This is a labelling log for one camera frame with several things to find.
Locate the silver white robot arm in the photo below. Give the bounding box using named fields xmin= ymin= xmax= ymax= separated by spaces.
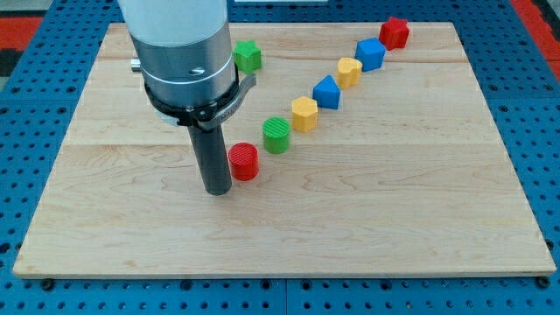
xmin=118 ymin=0 xmax=238 ymax=126

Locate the green star block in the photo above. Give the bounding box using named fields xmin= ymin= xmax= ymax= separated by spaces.
xmin=233 ymin=40 xmax=262 ymax=74

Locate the red star block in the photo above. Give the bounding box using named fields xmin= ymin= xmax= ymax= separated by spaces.
xmin=379 ymin=17 xmax=410 ymax=51

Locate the green cylinder block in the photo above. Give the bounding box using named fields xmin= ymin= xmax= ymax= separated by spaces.
xmin=262 ymin=117 xmax=291 ymax=154

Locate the red cylinder block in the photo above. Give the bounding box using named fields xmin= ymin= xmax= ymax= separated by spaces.
xmin=228 ymin=142 xmax=259 ymax=181

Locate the yellow hexagon block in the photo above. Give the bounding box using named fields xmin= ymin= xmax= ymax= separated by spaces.
xmin=291 ymin=96 xmax=319 ymax=132

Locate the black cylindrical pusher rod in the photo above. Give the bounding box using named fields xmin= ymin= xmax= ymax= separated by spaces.
xmin=188 ymin=126 xmax=232 ymax=196

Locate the blue triangle block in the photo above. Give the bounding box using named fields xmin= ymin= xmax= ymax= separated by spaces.
xmin=311 ymin=75 xmax=341 ymax=110

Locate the yellow heart block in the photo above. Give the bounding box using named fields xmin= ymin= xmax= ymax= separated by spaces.
xmin=335 ymin=57 xmax=362 ymax=90

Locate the blue cube block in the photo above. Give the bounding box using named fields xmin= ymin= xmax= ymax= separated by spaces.
xmin=354 ymin=38 xmax=386 ymax=72

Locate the black clamp ring with lever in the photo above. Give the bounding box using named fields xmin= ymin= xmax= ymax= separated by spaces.
xmin=143 ymin=65 xmax=257 ymax=132

